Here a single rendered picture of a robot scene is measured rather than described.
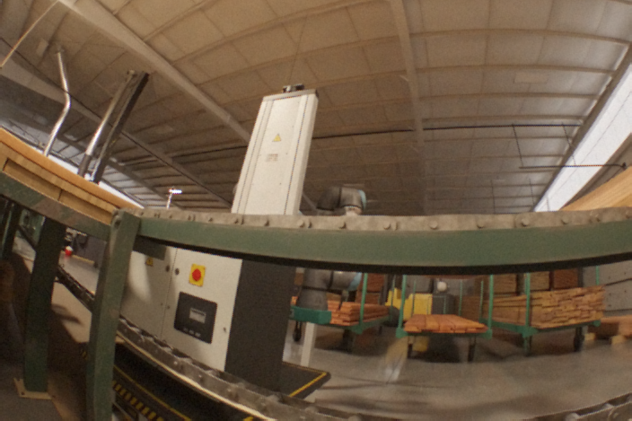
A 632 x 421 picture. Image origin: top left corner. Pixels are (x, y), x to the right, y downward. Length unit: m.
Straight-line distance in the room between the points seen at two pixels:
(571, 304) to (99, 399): 3.80
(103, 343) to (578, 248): 0.84
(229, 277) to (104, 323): 0.35
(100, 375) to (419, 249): 0.69
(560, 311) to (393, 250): 3.37
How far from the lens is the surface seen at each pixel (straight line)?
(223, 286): 0.77
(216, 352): 0.78
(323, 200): 1.41
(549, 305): 3.54
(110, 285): 0.67
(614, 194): 0.60
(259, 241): 0.42
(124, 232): 0.67
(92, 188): 0.87
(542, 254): 0.37
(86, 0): 9.79
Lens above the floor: 0.73
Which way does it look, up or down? 23 degrees up
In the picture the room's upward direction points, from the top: 9 degrees clockwise
